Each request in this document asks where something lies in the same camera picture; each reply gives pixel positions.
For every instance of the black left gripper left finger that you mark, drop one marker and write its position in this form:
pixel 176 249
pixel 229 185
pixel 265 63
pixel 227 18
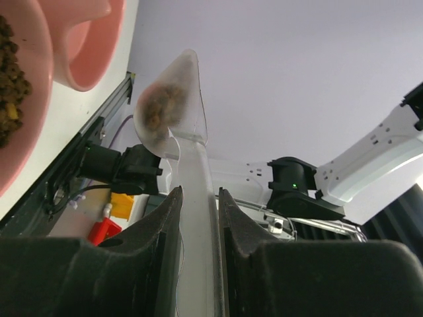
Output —
pixel 131 274

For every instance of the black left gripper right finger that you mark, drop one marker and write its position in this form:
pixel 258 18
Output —
pixel 270 277

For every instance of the clear plastic scoop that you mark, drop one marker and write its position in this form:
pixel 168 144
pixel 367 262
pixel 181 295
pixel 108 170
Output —
pixel 199 287

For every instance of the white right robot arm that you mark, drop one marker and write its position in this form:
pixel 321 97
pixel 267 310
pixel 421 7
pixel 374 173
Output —
pixel 293 188

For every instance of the brown pet food kibble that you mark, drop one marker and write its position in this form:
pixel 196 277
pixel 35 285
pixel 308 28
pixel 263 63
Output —
pixel 163 107

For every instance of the pink right pet bowl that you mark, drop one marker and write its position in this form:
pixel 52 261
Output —
pixel 84 37

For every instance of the pink pet bowl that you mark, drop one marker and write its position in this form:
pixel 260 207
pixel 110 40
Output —
pixel 84 37
pixel 27 68

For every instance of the pink left pet bowl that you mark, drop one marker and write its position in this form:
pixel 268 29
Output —
pixel 27 68

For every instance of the red plastic box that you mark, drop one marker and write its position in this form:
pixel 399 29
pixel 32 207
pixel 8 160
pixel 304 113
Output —
pixel 103 230

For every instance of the yellow plastic box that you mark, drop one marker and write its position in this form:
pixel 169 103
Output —
pixel 121 205

